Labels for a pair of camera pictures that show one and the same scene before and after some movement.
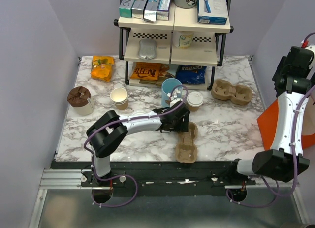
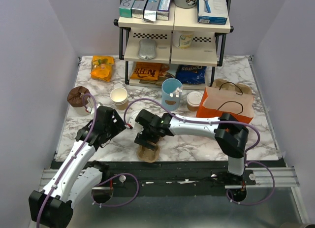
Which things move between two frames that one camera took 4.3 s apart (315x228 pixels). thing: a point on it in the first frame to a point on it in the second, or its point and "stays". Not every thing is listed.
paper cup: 119,97 stays
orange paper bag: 268,121 to 223,96
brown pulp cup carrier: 239,94 stays
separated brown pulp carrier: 186,151 to 147,155
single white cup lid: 195,99 stays
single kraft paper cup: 194,109 stays
